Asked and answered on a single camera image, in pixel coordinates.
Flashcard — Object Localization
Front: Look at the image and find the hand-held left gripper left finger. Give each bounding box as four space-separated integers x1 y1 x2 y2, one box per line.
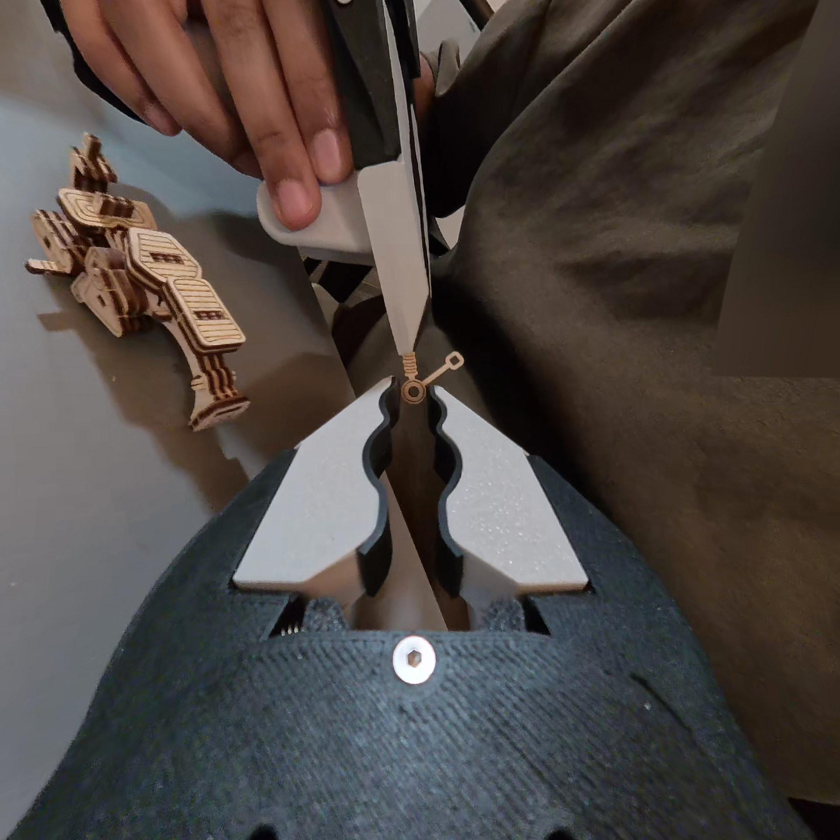
233 377 401 621

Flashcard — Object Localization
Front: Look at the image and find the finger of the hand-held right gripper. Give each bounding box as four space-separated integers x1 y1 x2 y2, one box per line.
412 59 437 299
256 0 427 358

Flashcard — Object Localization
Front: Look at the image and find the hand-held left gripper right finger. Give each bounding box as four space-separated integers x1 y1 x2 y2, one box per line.
428 385 589 616

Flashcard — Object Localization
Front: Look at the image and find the small wooden lever piece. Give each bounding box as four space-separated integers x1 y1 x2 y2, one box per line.
400 351 466 406

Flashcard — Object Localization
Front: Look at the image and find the wooden robot model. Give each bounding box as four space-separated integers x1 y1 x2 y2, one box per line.
25 133 252 432

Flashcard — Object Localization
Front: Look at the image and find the person's right hand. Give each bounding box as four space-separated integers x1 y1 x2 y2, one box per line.
58 0 358 232

